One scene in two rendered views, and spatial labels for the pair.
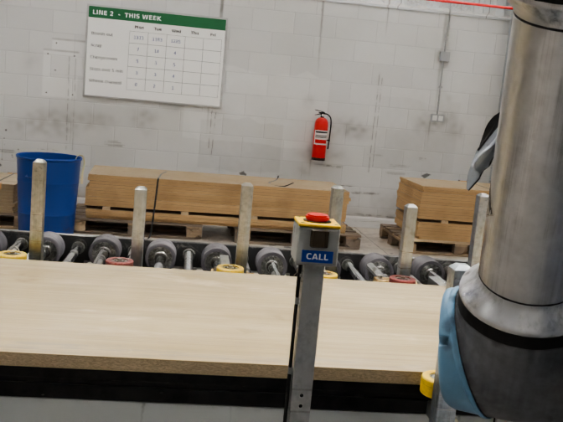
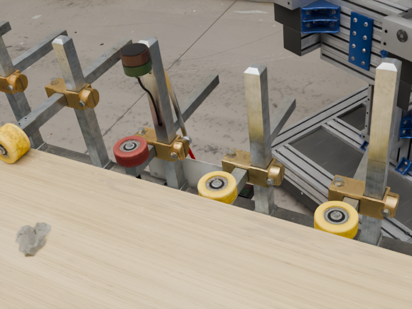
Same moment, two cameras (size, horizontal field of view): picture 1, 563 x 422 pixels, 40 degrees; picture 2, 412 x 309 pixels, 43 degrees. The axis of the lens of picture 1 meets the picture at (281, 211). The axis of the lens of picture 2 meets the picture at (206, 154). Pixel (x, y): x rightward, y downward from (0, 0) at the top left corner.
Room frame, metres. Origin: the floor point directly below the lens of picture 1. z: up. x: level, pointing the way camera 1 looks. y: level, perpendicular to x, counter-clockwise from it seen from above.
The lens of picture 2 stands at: (2.11, -0.08, 1.63)
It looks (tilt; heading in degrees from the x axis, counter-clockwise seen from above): 39 degrees down; 221
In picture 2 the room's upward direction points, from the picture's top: 9 degrees counter-clockwise
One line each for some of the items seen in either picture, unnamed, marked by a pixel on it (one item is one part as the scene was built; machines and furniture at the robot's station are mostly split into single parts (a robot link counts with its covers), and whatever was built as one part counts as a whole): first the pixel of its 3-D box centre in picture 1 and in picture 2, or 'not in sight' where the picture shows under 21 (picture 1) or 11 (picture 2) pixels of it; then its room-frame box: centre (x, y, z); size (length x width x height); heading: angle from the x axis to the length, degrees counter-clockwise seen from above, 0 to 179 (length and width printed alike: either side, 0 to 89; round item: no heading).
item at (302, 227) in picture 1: (314, 243); not in sight; (1.29, -0.06, 1.18); 0.07 x 0.07 x 0.08; 7
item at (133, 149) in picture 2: not in sight; (134, 162); (1.48, -0.84, 0.85); 0.08 x 0.08 x 0.11
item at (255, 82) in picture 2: not in sight; (261, 160); (1.35, -0.57, 0.87); 0.03 x 0.03 x 0.48; 7
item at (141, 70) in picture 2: not in sight; (137, 65); (1.43, -0.81, 1.10); 0.06 x 0.06 x 0.02
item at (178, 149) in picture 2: not in sight; (160, 145); (1.39, -0.84, 0.85); 0.13 x 0.06 x 0.05; 97
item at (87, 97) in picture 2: not in sight; (72, 94); (1.42, -1.09, 0.95); 0.13 x 0.06 x 0.05; 97
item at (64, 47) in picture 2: not in sight; (87, 119); (1.41, -1.06, 0.87); 0.03 x 0.03 x 0.48; 7
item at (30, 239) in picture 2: not in sight; (29, 235); (1.79, -0.83, 0.91); 0.09 x 0.07 x 0.02; 34
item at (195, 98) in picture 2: not in sight; (176, 120); (1.28, -0.87, 0.84); 0.43 x 0.03 x 0.04; 7
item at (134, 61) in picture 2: not in sight; (134, 54); (1.43, -0.81, 1.13); 0.06 x 0.06 x 0.02
